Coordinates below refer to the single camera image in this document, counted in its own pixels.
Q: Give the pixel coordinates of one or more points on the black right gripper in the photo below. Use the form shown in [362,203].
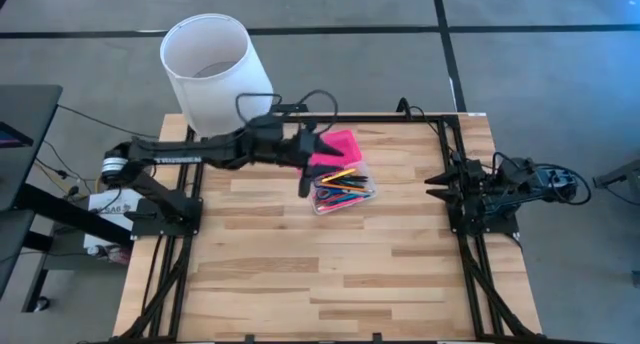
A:
[470,184]

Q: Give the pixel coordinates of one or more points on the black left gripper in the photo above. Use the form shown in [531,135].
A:
[297,149]

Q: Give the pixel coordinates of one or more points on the yellow highlighter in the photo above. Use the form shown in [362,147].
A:
[339,175]

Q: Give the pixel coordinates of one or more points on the orange pencil red eraser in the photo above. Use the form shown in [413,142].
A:
[350,187]

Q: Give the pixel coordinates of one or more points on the black pen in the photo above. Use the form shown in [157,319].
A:
[357,178]

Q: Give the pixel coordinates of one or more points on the teal blue pen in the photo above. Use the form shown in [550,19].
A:
[350,198]

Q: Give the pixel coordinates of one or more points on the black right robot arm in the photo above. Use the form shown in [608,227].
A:
[520,189]

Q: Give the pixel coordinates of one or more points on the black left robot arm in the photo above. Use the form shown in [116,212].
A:
[175,151]

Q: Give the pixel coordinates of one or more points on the clear supply box pink lid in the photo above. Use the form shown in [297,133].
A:
[350,144]

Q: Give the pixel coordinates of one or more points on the white cardboard box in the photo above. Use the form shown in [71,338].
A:
[107,219]

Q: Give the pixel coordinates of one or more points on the white shade silver table lamp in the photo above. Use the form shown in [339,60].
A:
[215,84]

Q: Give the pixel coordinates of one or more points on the grey chair base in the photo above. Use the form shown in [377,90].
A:
[620,176]

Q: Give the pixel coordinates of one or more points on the colourful plastic bag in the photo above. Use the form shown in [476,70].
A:
[117,255]

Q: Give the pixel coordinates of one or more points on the black desk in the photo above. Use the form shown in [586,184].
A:
[30,114]

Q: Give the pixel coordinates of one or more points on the dark laptop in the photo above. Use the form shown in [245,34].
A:
[12,136]

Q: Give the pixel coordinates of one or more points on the black mount block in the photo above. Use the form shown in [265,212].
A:
[289,108]

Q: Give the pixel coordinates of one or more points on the black frame clamp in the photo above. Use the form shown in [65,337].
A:
[377,337]
[248,338]

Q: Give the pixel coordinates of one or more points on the black desk leg frame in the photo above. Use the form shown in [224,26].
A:
[75,216]

